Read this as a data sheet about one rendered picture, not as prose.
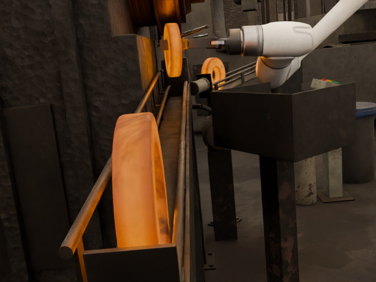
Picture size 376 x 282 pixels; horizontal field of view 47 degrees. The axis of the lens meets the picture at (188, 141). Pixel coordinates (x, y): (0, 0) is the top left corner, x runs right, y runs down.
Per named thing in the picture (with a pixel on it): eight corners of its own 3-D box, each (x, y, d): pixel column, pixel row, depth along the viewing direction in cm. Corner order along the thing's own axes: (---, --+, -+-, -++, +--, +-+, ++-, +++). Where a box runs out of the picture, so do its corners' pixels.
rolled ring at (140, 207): (158, 111, 52) (130, 113, 52) (144, 112, 33) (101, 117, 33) (173, 259, 53) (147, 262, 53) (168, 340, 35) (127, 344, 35)
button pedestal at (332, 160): (324, 205, 216) (320, 82, 204) (311, 189, 240) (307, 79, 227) (356, 202, 216) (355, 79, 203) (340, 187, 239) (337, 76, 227)
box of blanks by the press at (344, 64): (303, 144, 348) (299, 46, 333) (261, 128, 427) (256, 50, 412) (410, 126, 372) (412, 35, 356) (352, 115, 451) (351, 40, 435)
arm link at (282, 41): (264, 46, 119) (258, 70, 131) (320, 43, 119) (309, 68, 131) (261, 14, 123) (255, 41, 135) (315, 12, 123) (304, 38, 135)
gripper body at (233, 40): (242, 55, 123) (210, 56, 123) (239, 54, 131) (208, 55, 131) (242, 27, 121) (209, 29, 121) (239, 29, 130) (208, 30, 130)
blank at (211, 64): (210, 99, 195) (216, 99, 193) (196, 73, 185) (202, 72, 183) (223, 77, 203) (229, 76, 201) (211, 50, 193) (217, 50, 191)
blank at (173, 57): (169, 30, 116) (182, 29, 117) (162, 18, 130) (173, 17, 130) (171, 84, 123) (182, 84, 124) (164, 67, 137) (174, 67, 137)
